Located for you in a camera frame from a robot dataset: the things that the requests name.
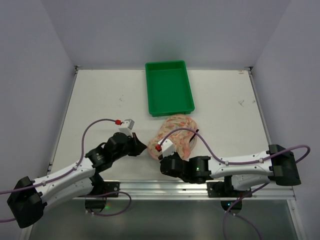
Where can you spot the floral mesh laundry bag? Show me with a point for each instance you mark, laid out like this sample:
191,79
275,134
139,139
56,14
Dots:
180,138

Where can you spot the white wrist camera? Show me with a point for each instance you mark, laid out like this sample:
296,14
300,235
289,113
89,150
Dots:
165,148
125,126

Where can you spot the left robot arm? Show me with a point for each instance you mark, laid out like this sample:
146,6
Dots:
31,198

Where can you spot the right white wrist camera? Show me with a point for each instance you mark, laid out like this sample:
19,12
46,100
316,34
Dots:
165,148

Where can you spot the black bra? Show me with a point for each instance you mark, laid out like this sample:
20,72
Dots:
194,135

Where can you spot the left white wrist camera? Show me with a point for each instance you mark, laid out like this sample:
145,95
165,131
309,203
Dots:
125,126

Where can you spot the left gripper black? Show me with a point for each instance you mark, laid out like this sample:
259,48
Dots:
133,145

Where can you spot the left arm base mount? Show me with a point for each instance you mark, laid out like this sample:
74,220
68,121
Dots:
98,200

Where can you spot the aluminium mounting rail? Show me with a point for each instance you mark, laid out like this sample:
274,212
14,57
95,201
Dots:
179,190

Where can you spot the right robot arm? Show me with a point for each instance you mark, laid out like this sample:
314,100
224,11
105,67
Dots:
240,173

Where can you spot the green plastic tray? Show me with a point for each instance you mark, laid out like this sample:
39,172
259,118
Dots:
168,88

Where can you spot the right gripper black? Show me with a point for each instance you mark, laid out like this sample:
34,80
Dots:
165,164

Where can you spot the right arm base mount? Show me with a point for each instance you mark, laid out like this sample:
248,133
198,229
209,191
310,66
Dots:
220,190

